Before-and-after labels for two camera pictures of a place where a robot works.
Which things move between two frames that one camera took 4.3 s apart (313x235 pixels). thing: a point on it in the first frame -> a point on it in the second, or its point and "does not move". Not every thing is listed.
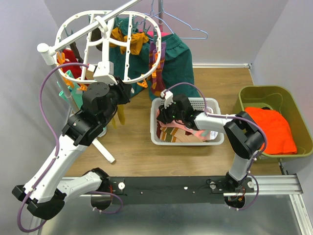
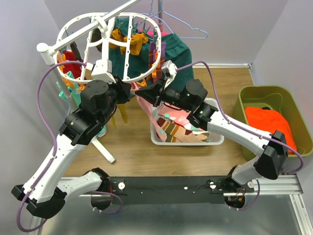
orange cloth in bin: (280, 139) does not move
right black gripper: (163, 115) -> (152, 93)
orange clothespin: (143, 83) does not move
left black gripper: (124, 89) does not move
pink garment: (151, 33) does not move
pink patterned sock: (202, 134) -> (167, 111)
